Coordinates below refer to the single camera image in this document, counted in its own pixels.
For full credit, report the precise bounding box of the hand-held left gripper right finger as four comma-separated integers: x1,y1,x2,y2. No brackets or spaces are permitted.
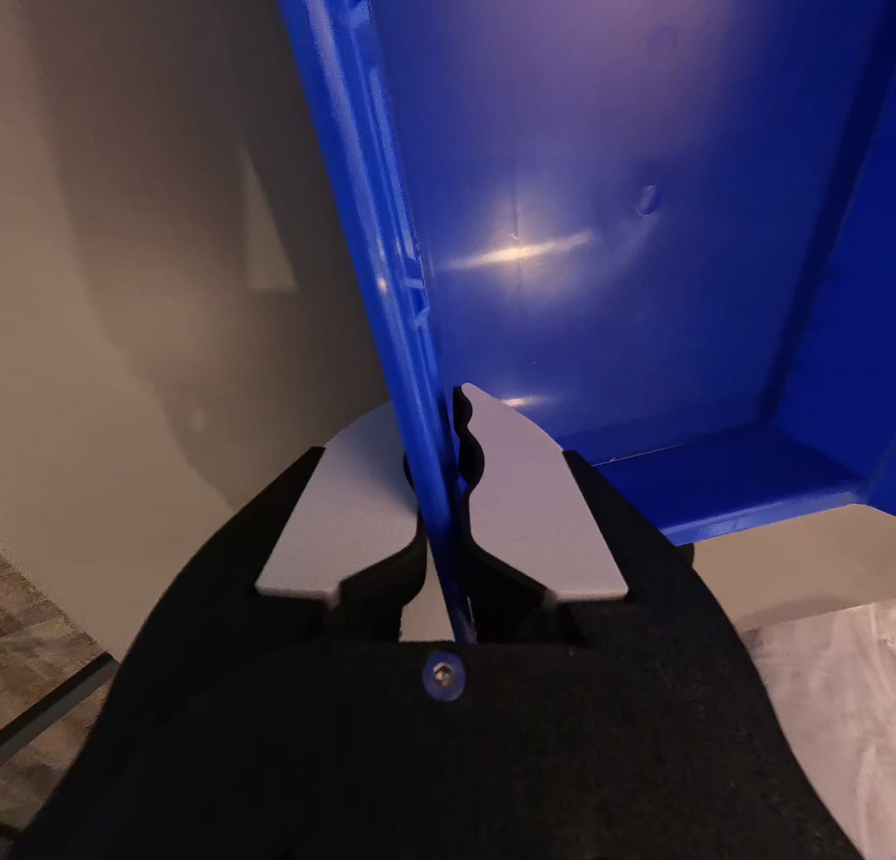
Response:
453,382,630,624

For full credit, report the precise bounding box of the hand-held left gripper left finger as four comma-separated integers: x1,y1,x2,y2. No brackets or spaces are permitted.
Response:
255,401,428,617

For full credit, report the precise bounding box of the blue plastic bin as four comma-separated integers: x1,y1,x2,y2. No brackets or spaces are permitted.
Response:
268,0,896,645

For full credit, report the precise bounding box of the dark metal bar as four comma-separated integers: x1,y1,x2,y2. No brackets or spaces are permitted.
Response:
0,652,118,764

